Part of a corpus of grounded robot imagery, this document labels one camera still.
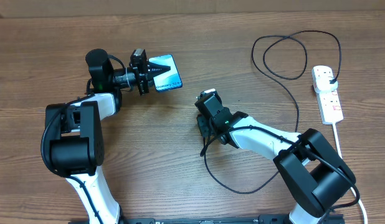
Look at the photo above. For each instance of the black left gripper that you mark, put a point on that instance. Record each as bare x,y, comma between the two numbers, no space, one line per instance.
139,67

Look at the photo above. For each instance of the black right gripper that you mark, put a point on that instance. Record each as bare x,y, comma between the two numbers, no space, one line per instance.
204,124

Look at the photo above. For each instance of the blue Galaxy smartphone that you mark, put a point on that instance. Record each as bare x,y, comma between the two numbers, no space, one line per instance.
170,80

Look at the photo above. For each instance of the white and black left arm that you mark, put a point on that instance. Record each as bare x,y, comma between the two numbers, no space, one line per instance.
72,144

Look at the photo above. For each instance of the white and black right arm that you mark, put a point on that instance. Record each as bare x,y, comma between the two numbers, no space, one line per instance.
316,176

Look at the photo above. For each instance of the white charger plug adapter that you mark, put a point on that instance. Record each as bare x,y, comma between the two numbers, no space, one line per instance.
324,85

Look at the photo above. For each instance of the white power strip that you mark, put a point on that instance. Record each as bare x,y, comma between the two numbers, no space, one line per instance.
328,103

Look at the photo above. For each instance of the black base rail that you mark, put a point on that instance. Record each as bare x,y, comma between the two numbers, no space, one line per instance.
208,220

